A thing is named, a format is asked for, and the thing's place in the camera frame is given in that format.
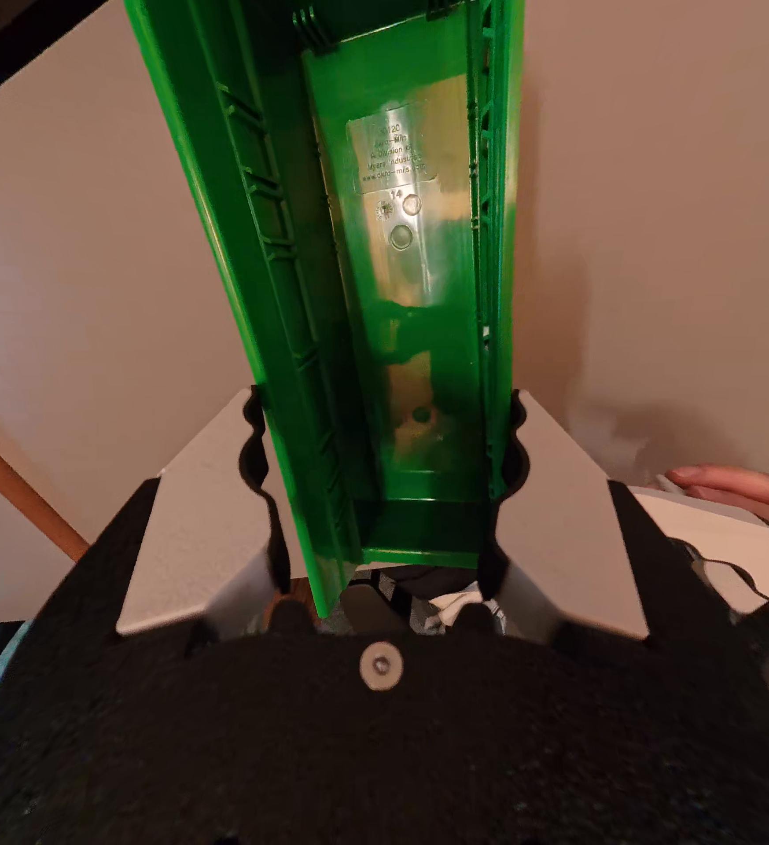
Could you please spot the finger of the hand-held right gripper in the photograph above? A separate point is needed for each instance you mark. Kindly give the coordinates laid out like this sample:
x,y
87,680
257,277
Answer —
x,y
754,554

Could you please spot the person's right hand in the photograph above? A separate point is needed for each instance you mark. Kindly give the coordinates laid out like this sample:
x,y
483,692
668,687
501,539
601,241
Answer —
x,y
741,492

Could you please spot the green plastic bin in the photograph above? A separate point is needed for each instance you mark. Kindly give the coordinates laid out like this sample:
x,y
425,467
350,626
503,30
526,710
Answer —
x,y
424,317

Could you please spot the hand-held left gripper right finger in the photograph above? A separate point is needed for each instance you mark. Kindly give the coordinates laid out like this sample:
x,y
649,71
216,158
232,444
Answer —
x,y
569,541

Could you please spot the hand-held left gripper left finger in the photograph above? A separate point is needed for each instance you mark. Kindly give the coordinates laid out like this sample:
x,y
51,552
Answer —
x,y
186,541

